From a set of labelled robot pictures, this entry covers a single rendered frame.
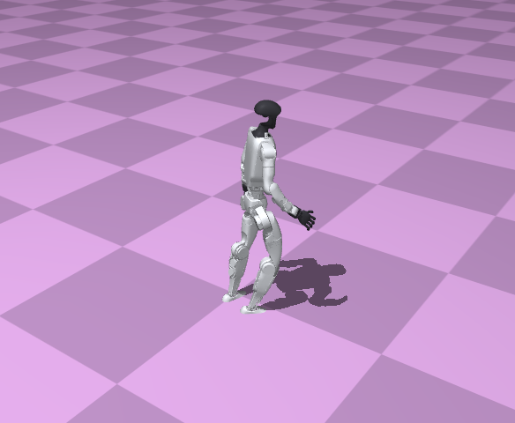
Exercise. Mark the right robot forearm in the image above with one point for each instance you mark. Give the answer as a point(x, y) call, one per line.
point(279, 199)

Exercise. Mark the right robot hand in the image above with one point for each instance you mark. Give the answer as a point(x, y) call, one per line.
point(304, 217)

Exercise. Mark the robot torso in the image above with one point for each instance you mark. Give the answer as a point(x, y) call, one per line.
point(253, 173)

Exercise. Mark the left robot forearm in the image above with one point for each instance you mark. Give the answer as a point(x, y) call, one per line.
point(243, 179)

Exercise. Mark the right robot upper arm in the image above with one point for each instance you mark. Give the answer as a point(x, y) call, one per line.
point(268, 156)

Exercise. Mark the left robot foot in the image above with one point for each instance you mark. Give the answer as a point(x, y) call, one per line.
point(228, 298)

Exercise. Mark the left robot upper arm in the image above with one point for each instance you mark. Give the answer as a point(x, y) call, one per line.
point(243, 155)

